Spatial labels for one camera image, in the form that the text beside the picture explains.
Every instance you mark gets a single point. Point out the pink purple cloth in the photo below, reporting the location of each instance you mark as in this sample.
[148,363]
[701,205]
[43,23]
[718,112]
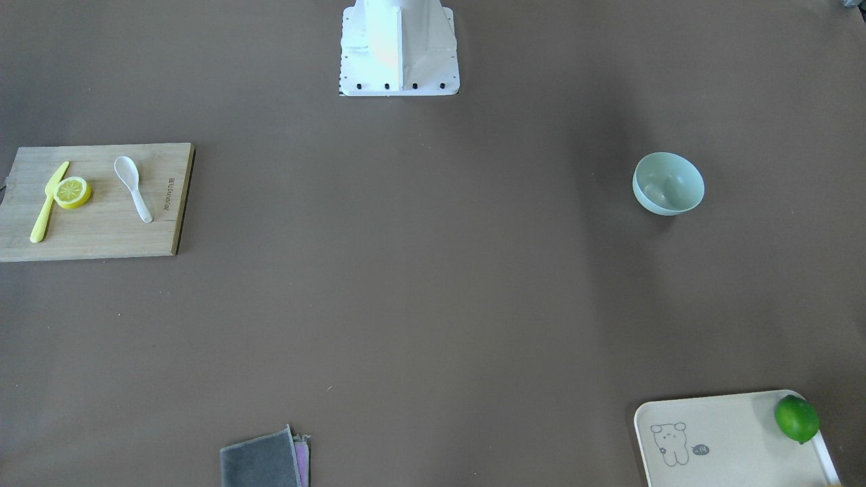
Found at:
[303,458]

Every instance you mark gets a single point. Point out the half lemon slice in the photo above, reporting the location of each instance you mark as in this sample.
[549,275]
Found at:
[72,193]

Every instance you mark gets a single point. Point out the cream tray with bunny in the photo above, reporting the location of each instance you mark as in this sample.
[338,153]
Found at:
[727,440]

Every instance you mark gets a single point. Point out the light green bowl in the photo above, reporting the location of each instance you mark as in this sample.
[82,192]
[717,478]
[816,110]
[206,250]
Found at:
[667,184]

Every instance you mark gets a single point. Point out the white plastic spoon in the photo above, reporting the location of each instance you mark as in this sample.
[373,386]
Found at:
[128,173]

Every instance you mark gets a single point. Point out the green lime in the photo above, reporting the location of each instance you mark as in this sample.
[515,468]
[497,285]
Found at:
[796,418]

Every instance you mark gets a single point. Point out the wooden cutting board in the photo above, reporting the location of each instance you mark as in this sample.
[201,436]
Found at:
[108,226]

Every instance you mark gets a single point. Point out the grey folded cloth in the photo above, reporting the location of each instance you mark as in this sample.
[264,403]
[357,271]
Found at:
[265,461]

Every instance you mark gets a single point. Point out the yellow plastic knife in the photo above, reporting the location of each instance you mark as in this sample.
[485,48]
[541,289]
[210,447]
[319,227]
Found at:
[40,226]

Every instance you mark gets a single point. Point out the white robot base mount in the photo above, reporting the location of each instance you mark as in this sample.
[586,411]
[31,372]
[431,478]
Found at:
[398,49]

